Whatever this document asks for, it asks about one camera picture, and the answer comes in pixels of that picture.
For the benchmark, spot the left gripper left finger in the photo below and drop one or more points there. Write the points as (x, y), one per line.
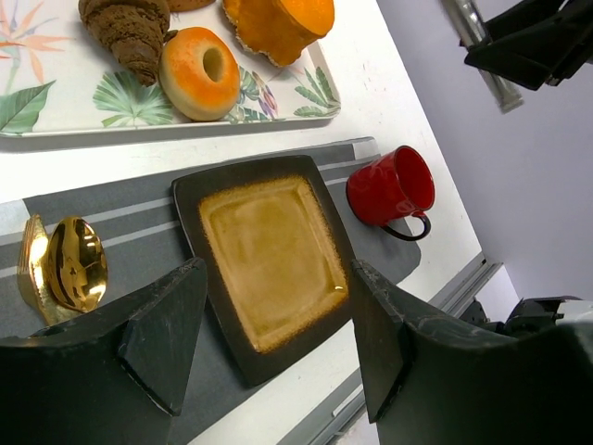
(115, 375)

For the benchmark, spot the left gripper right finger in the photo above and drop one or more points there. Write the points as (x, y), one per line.
(431, 378)

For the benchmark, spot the orange glazed donut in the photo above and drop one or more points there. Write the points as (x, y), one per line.
(199, 74)

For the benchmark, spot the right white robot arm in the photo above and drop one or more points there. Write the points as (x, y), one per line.
(536, 42)

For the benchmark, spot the toast bread slice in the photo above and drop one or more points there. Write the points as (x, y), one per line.
(187, 5)

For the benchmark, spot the gold spoon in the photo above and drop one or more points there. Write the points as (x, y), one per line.
(76, 265)

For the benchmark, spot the gold fork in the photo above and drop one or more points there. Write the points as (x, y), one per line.
(32, 283)

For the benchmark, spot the square brown ceramic plate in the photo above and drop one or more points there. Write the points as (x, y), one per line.
(277, 254)

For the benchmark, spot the red mug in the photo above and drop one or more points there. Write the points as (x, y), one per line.
(395, 186)

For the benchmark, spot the floral serving tray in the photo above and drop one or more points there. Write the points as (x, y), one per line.
(56, 79)

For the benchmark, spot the brown chocolate croissant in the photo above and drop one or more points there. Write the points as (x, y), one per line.
(132, 31)

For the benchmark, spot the orange round cake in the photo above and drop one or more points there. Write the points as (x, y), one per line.
(279, 30)

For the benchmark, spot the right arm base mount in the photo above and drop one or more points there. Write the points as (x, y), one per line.
(531, 316)

